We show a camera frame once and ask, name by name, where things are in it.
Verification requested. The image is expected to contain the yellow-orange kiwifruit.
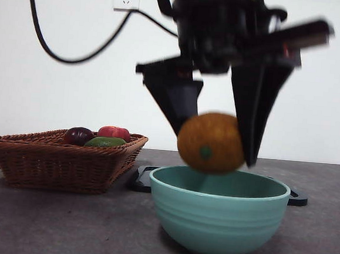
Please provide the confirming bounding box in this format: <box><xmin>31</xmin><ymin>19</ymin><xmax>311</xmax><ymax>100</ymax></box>
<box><xmin>174</xmin><ymin>110</ymin><xmax>248</xmax><ymax>177</ymax></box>

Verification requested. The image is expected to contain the dark rectangular tray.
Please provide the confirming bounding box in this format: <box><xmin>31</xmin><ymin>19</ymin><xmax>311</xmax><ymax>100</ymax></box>
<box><xmin>128</xmin><ymin>164</ymin><xmax>310</xmax><ymax>208</ymax></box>

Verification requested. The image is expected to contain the teal ribbed bowl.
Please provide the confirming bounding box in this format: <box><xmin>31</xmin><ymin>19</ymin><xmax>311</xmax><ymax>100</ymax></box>
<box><xmin>143</xmin><ymin>162</ymin><xmax>293</xmax><ymax>254</ymax></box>

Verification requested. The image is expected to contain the green avocado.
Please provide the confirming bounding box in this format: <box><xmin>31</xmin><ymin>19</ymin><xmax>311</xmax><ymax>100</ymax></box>
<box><xmin>83</xmin><ymin>135</ymin><xmax>128</xmax><ymax>151</ymax></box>

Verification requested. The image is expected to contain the red apple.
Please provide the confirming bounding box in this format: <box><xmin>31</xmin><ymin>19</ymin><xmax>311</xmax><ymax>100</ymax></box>
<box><xmin>96</xmin><ymin>124</ymin><xmax>132</xmax><ymax>144</ymax></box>

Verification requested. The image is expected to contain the black cable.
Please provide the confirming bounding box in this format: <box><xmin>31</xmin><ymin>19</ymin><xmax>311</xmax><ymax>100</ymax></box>
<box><xmin>21</xmin><ymin>0</ymin><xmax>182</xmax><ymax>72</ymax></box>

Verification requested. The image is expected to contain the dark purple fruit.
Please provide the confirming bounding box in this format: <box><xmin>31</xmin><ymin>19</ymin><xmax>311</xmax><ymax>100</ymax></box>
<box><xmin>62</xmin><ymin>125</ymin><xmax>96</xmax><ymax>147</ymax></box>

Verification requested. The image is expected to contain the brown wicker basket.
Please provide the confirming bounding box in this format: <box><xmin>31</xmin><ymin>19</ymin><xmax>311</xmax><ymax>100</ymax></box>
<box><xmin>0</xmin><ymin>123</ymin><xmax>150</xmax><ymax>198</ymax></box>

